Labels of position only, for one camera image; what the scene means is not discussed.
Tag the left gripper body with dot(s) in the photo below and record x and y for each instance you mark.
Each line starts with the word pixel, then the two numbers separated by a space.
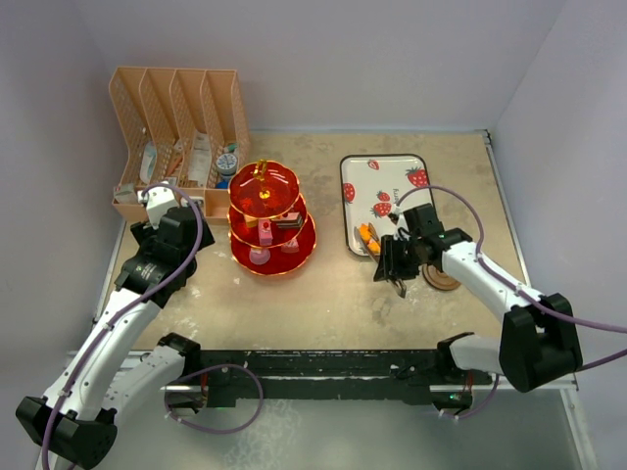
pixel 145 234

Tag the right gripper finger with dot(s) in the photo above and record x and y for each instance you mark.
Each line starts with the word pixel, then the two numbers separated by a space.
pixel 400 288
pixel 385 267

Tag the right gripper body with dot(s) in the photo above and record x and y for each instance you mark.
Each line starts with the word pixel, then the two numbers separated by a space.
pixel 406 257

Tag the metal serving tongs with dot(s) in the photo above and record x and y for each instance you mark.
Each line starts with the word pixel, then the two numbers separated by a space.
pixel 363 244

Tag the orange fish pastry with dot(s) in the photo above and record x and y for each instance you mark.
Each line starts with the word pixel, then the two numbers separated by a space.
pixel 365 232
pixel 373 247

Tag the white strawberry enamel tray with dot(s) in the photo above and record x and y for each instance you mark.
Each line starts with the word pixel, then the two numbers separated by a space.
pixel 373 184

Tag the pink heart cake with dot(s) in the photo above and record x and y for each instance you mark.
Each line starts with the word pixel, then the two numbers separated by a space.
pixel 290 247

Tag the pink striped cake slice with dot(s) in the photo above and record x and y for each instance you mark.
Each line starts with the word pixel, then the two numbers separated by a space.
pixel 265 232

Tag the chocolate cake slice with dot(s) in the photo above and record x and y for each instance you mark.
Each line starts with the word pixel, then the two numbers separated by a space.
pixel 289 220

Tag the red three-tier cake stand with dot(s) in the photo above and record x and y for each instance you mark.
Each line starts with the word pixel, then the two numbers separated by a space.
pixel 265 190

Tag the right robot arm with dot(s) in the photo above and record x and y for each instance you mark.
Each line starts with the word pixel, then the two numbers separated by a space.
pixel 538 341

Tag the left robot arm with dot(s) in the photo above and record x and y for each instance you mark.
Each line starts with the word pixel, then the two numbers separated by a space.
pixel 74 421

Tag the left brown round coaster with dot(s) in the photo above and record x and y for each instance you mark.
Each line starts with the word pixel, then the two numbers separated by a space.
pixel 439 280

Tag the small carton box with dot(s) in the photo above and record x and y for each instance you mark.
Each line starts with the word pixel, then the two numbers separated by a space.
pixel 125 194

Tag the white blue tube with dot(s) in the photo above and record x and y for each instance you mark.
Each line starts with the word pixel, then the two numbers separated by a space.
pixel 148 161

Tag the peach desk file organizer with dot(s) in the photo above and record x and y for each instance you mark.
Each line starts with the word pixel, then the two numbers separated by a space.
pixel 192 116

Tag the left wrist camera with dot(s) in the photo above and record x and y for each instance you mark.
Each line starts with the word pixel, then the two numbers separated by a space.
pixel 157 201

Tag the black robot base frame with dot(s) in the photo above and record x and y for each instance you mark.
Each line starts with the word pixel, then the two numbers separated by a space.
pixel 413 377

